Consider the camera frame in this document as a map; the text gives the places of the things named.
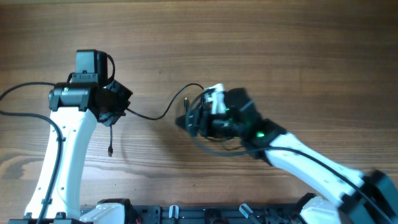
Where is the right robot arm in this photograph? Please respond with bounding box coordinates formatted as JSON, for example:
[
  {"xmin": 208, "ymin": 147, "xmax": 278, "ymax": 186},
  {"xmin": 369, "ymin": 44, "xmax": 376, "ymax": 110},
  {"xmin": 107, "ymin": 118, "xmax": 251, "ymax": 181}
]
[{"xmin": 175, "ymin": 88, "xmax": 397, "ymax": 223}]

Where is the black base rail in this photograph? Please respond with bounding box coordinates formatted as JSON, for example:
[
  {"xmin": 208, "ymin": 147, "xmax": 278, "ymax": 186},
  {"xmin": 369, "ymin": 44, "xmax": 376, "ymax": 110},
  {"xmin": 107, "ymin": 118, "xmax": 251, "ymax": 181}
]
[{"xmin": 80, "ymin": 203, "xmax": 312, "ymax": 224}]

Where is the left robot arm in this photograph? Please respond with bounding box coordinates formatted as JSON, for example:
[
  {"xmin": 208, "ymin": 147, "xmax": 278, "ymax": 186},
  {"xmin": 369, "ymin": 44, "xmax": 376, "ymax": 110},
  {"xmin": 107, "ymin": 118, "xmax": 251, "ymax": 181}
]
[{"xmin": 10, "ymin": 50, "xmax": 132, "ymax": 223}]

